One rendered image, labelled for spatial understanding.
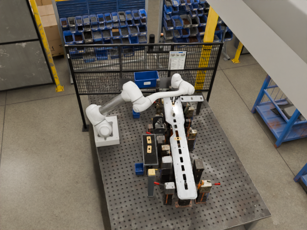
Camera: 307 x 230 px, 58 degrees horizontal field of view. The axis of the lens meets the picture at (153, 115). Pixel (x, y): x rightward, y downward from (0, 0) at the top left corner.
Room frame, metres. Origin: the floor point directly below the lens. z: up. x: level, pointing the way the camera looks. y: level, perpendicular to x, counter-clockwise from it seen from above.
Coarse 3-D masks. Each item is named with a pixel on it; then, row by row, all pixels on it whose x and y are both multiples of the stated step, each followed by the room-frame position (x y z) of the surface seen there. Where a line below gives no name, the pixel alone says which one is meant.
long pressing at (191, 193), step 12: (168, 108) 2.34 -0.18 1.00; (180, 108) 2.35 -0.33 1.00; (168, 120) 2.14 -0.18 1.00; (180, 120) 2.15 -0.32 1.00; (180, 132) 1.97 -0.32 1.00; (180, 144) 1.80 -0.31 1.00; (180, 156) 1.65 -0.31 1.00; (180, 168) 1.50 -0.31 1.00; (180, 180) 1.37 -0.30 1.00; (192, 180) 1.37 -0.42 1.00; (180, 192) 1.24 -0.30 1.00; (192, 192) 1.25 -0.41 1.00
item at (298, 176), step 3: (306, 165) 2.01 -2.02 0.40; (303, 168) 2.01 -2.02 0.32; (306, 168) 1.98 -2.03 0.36; (300, 171) 2.02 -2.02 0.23; (303, 171) 1.99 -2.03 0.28; (306, 171) 1.98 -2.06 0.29; (297, 174) 2.02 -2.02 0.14; (300, 174) 1.99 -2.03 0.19; (303, 174) 1.98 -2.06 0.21; (306, 174) 2.01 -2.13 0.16; (297, 177) 2.00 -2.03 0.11; (300, 177) 1.97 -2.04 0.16; (303, 177) 1.95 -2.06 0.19; (306, 177) 1.97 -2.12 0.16; (294, 180) 2.00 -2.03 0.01; (297, 180) 1.98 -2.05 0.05; (303, 180) 1.91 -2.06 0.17; (306, 180) 1.90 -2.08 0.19; (306, 183) 1.87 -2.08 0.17
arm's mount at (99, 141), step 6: (108, 120) 2.12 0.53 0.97; (114, 120) 2.13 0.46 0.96; (114, 126) 2.08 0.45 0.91; (96, 132) 2.00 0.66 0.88; (114, 132) 2.03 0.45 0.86; (96, 138) 1.95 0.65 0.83; (102, 138) 1.96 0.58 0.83; (108, 138) 1.97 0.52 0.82; (114, 138) 1.98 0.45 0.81; (96, 144) 1.92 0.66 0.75; (102, 144) 1.94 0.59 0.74; (108, 144) 1.95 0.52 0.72; (114, 144) 1.97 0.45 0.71
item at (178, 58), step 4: (172, 52) 2.89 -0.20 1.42; (176, 52) 2.89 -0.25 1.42; (180, 52) 2.90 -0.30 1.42; (184, 52) 2.91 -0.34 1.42; (172, 56) 2.89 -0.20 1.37; (176, 56) 2.89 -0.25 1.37; (180, 56) 2.90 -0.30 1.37; (184, 56) 2.91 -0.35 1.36; (168, 60) 2.88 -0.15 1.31; (172, 60) 2.89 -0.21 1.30; (176, 60) 2.89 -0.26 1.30; (180, 60) 2.90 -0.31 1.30; (184, 60) 2.91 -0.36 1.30; (168, 64) 2.88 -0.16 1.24; (172, 64) 2.89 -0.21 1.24; (176, 64) 2.90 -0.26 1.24; (180, 64) 2.90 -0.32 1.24; (184, 64) 2.91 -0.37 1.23; (168, 68) 2.88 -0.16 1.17; (172, 68) 2.89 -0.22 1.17; (176, 68) 2.90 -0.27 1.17; (180, 68) 2.90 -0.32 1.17; (184, 68) 2.91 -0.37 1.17
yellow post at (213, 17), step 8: (208, 16) 3.03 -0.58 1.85; (216, 16) 2.98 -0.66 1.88; (208, 24) 2.98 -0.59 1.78; (216, 24) 2.98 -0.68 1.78; (208, 32) 2.97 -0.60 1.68; (208, 40) 2.97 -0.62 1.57; (208, 48) 2.98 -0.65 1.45; (208, 56) 2.98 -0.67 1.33; (200, 72) 2.97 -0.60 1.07; (200, 80) 2.97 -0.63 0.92; (200, 88) 2.98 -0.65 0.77
